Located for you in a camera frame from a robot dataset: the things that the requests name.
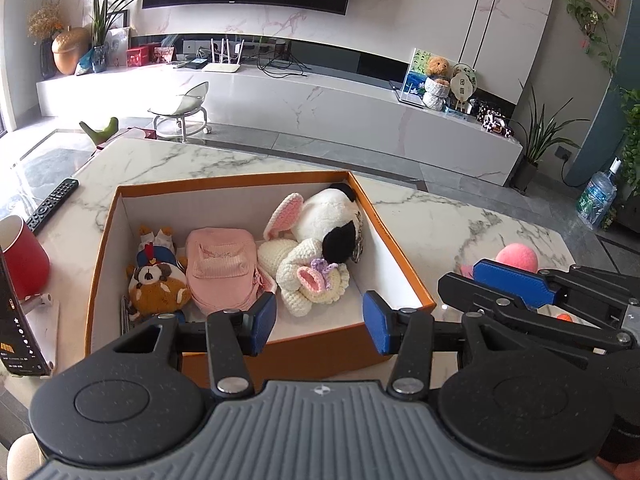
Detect black remote control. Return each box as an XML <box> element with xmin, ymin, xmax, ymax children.
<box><xmin>25</xmin><ymin>178</ymin><xmax>80</xmax><ymax>235</ymax></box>

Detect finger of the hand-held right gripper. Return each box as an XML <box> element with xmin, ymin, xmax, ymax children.
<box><xmin>437</xmin><ymin>272</ymin><xmax>639</xmax><ymax>368</ymax></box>
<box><xmin>472</xmin><ymin>258</ymin><xmax>640</xmax><ymax>329</ymax></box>

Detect black cables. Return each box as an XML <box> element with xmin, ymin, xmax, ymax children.
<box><xmin>257</xmin><ymin>40</ymin><xmax>309</xmax><ymax>79</ymax></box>

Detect cow-pattern toy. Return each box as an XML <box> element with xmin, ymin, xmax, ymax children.
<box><xmin>482</xmin><ymin>112</ymin><xmax>516</xmax><ymax>137</ymax></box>

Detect black and white plush dog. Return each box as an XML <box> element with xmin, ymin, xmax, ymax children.
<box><xmin>291</xmin><ymin>183</ymin><xmax>368</xmax><ymax>265</ymax></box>

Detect orange cardboard box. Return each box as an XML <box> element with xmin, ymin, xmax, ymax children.
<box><xmin>84</xmin><ymin>170</ymin><xmax>437</xmax><ymax>372</ymax></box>

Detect gold round vase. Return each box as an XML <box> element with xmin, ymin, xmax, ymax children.
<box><xmin>51</xmin><ymin>27</ymin><xmax>92</xmax><ymax>76</ymax></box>

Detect pink mini backpack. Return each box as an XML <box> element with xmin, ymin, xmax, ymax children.
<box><xmin>185</xmin><ymin>228</ymin><xmax>265</xmax><ymax>317</ymax></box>

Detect hanging vine plant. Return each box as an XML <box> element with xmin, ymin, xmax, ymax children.
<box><xmin>565</xmin><ymin>0</ymin><xmax>622</xmax><ymax>79</ymax></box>

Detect black phone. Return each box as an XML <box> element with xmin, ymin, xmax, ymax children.
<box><xmin>0</xmin><ymin>250</ymin><xmax>54</xmax><ymax>379</ymax></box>

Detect pink round plush toy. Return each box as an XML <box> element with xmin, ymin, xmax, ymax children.
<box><xmin>457</xmin><ymin>242</ymin><xmax>542</xmax><ymax>281</ymax></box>

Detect white picture frame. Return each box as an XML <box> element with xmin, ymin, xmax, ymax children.
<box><xmin>106</xmin><ymin>27</ymin><xmax>131</xmax><ymax>66</ymax></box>

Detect small brown teddy bear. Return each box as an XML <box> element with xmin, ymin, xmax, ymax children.
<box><xmin>425</xmin><ymin>56</ymin><xmax>451</xmax><ymax>86</ymax></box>

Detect white marble tv cabinet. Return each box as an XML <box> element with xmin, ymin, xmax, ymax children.
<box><xmin>36</xmin><ymin>66</ymin><xmax>524</xmax><ymax>187</ymax></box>

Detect dried flowers in black vase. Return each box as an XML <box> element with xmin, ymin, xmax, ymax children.
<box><xmin>27</xmin><ymin>2</ymin><xmax>64</xmax><ymax>80</ymax></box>

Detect green plant in blue vase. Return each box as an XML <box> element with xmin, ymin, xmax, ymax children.
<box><xmin>87</xmin><ymin>0</ymin><xmax>142</xmax><ymax>74</ymax></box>

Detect potted grass plant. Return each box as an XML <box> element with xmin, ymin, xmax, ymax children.
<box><xmin>509</xmin><ymin>80</ymin><xmax>592</xmax><ymax>194</ymax></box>

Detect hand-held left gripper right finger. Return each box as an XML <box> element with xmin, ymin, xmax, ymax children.
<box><xmin>362</xmin><ymin>290</ymin><xmax>531</xmax><ymax>397</ymax></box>

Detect red cup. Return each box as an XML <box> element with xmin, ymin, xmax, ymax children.
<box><xmin>0</xmin><ymin>215</ymin><xmax>51</xmax><ymax>302</ymax></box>

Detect landscape painting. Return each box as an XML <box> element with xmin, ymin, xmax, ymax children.
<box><xmin>402</xmin><ymin>48</ymin><xmax>437</xmax><ymax>106</ymax></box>

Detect round fan ornament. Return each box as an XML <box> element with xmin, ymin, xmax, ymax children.
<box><xmin>449</xmin><ymin>63</ymin><xmax>477</xmax><ymax>112</ymax></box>

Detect white rolling stool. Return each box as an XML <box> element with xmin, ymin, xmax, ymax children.
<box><xmin>147</xmin><ymin>81</ymin><xmax>214</xmax><ymax>142</ymax></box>

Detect leafy floor plant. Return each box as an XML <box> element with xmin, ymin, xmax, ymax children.
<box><xmin>602</xmin><ymin>87</ymin><xmax>640</xmax><ymax>233</ymax></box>

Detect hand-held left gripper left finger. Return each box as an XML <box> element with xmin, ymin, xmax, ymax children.
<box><xmin>107</xmin><ymin>292</ymin><xmax>278</xmax><ymax>397</ymax></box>

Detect cream crochet bunny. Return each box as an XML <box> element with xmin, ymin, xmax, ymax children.
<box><xmin>257</xmin><ymin>195</ymin><xmax>351</xmax><ymax>318</ymax></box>

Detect large water bottle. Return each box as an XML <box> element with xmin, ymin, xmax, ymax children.
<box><xmin>577</xmin><ymin>157</ymin><xmax>624</xmax><ymax>231</ymax></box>

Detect brown bear plush toy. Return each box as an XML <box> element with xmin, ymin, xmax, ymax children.
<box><xmin>125</xmin><ymin>226</ymin><xmax>192</xmax><ymax>322</ymax></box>

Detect white router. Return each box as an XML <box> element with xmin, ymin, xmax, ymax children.
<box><xmin>202</xmin><ymin>37</ymin><xmax>246</xmax><ymax>74</ymax></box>

